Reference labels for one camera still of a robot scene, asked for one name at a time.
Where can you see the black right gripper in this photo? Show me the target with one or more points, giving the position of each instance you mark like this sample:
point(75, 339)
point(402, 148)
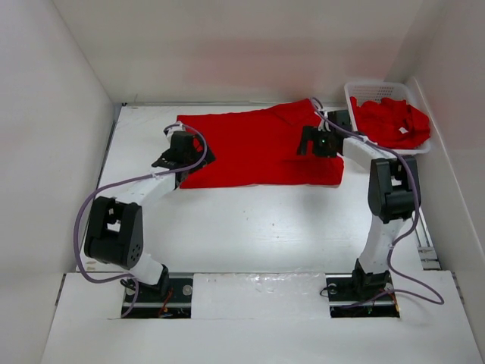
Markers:
point(312, 133)

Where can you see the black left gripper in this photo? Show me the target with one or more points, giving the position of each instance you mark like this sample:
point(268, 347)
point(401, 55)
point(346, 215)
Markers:
point(200, 143)

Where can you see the red t-shirt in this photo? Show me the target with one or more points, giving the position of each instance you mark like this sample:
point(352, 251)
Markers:
point(260, 147)

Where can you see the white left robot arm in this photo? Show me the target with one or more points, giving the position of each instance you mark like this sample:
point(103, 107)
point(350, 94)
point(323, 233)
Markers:
point(115, 232)

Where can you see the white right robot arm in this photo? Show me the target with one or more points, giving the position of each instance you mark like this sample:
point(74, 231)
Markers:
point(394, 195)

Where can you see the red t-shirts in basket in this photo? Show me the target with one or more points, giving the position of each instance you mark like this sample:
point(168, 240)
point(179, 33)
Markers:
point(390, 123)

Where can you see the white plastic basket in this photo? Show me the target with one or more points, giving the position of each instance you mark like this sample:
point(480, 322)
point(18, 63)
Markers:
point(373, 90)

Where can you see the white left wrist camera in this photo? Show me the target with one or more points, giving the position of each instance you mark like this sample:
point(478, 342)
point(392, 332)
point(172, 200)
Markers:
point(171, 129)

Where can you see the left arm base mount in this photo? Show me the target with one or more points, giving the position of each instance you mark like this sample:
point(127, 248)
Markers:
point(173, 302)

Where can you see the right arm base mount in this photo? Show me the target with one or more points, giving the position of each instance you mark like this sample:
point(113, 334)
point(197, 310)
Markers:
point(350, 297)

